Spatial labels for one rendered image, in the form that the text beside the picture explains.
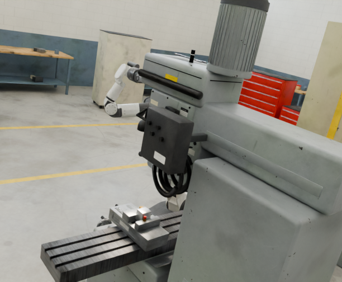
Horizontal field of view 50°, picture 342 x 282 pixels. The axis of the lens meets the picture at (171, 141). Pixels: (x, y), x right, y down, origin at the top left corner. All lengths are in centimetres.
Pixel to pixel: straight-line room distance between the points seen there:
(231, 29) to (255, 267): 91
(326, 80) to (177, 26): 856
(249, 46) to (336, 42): 183
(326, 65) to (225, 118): 194
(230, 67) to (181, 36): 1014
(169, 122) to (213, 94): 33
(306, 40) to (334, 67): 869
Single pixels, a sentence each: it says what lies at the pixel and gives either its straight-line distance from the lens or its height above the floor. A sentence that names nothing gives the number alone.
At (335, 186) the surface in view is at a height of 167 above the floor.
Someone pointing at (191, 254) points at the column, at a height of 117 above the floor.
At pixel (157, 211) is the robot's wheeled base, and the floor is 57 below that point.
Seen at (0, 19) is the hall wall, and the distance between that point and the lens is 918.
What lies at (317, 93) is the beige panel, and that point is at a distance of 335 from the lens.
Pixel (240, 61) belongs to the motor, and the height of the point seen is 196.
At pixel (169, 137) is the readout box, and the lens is 136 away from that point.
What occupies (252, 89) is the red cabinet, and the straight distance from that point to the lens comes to 729.
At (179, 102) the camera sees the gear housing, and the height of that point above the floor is 172.
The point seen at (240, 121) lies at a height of 174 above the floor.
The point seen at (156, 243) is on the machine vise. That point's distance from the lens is 195.
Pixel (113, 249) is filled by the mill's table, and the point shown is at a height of 94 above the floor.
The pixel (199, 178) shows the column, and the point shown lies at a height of 150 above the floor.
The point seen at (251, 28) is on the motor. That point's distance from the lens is 155.
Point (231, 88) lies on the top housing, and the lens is 169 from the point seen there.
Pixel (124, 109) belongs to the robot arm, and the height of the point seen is 146.
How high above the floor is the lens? 206
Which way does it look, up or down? 18 degrees down
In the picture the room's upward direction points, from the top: 11 degrees clockwise
